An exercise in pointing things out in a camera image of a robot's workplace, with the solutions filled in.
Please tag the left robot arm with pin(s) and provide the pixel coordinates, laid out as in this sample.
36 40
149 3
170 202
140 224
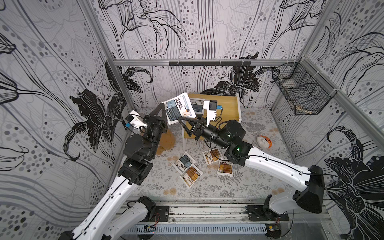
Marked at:
140 149

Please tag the brown coffee bag right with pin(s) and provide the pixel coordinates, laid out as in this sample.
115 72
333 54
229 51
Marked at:
225 168

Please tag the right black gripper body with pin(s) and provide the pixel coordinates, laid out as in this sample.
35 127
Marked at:
196 128

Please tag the brown coffee bag left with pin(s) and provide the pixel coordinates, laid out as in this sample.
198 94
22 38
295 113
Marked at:
192 174

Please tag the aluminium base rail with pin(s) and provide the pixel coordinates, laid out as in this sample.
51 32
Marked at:
219 210

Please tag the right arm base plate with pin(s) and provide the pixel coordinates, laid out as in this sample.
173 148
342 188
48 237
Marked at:
257 213

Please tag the blue coffee bag three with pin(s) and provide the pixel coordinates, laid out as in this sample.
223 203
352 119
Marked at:
183 163

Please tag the blue coffee bag one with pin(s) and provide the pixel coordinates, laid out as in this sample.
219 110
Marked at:
198 105

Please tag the black bar on frame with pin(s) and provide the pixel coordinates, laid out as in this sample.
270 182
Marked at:
207 63

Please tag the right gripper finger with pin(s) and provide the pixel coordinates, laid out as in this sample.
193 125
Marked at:
189 129
201 121

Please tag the brown teddy bear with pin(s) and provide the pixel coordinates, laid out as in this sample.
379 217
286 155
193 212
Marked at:
167 142

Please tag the brown coffee bag top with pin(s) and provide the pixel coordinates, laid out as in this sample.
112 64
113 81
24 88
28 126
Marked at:
212 156

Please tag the orange white toy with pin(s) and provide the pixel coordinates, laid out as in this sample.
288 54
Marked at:
264 142

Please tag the brown coffee bag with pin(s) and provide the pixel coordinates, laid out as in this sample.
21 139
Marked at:
225 168
192 174
212 156

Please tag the grey cable duct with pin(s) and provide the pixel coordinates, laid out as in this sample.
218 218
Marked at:
180 229

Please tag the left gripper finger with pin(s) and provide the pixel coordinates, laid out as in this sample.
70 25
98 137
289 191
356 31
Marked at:
158 112
164 114

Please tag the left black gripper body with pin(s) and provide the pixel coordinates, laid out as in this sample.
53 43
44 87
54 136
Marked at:
152 122

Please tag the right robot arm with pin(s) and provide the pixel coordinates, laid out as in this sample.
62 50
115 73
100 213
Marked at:
308 185

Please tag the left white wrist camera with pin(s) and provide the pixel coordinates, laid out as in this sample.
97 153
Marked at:
135 120

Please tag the blue coffee bag two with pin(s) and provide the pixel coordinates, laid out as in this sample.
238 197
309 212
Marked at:
179 106

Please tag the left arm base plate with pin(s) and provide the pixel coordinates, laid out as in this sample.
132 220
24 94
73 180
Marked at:
156 213

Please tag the black wire basket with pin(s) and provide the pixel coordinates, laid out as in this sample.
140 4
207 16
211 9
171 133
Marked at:
302 88

